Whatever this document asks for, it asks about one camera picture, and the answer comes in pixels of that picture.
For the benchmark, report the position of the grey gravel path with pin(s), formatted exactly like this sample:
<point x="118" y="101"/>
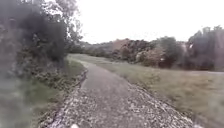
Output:
<point x="106" y="100"/>

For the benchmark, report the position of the dense dark trees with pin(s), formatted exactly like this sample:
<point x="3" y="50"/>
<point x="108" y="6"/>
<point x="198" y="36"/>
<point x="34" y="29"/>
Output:
<point x="33" y="33"/>

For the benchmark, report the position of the dry grass meadow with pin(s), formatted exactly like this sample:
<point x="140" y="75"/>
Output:
<point x="180" y="86"/>

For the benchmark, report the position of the row of bushy trees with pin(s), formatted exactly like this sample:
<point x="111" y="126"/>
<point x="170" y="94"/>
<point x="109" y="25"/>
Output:
<point x="166" y="53"/>

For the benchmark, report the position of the robot's own part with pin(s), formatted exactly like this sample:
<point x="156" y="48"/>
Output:
<point x="74" y="126"/>

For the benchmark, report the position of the grass verge under trees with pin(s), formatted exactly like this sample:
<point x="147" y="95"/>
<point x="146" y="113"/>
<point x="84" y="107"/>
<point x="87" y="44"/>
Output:
<point x="43" y="96"/>

